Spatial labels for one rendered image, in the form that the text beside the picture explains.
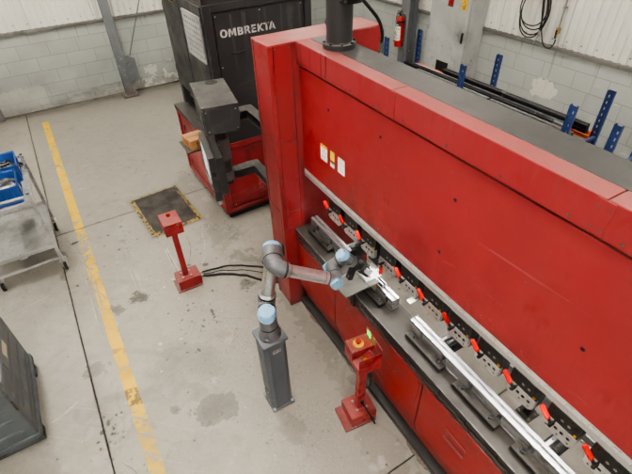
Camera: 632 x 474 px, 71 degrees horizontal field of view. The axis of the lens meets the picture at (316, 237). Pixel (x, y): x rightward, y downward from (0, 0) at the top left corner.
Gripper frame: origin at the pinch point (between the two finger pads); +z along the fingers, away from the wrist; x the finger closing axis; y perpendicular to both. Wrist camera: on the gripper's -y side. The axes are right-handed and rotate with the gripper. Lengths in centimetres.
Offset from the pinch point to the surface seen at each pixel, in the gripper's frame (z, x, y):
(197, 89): -104, 136, 20
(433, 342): 6, -62, -1
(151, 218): 16, 290, -138
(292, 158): -42, 86, 26
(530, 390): -20, -120, 19
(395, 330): 8.3, -38.5, -12.6
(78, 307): -44, 189, -212
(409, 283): -16.6, -38.0, 16.6
